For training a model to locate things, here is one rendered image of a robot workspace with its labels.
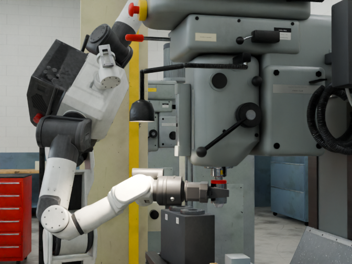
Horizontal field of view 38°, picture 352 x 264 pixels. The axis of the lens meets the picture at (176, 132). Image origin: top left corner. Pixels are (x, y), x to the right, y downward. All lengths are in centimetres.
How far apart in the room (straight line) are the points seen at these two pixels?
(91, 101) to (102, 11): 164
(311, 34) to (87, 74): 74
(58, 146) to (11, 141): 890
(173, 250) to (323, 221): 55
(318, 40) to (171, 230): 86
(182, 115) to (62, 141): 38
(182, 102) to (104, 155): 175
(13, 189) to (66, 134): 437
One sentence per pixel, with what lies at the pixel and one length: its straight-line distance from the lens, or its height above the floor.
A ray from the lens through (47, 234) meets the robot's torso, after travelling 203.
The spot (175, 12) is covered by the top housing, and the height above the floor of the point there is 173.
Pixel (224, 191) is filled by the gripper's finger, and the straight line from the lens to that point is 149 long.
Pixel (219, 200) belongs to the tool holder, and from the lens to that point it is 151.
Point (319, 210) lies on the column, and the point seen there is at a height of 116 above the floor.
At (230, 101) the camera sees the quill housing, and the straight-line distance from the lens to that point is 143.
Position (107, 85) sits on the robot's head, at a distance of 167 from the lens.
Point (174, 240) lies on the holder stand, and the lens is 190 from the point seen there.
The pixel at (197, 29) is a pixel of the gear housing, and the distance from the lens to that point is 141.
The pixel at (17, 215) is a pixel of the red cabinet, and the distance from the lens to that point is 597.
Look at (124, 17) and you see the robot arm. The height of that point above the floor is 184.
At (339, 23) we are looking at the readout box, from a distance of 133.
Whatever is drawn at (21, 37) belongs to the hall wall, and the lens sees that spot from 1067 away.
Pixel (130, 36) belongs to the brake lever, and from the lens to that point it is 159.
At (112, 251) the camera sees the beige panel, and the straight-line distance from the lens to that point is 325.
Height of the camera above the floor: 138
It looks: 1 degrees up
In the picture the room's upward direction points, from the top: straight up
